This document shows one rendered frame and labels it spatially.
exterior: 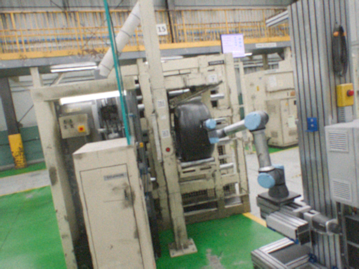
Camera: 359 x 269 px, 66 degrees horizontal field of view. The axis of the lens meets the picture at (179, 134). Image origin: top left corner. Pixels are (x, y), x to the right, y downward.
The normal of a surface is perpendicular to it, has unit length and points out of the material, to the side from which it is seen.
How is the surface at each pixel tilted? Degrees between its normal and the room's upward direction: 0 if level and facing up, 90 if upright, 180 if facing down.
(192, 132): 85
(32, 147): 90
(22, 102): 90
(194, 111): 47
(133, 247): 90
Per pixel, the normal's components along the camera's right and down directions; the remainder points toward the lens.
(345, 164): -0.92, 0.18
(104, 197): 0.15, 0.09
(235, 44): 0.37, 0.05
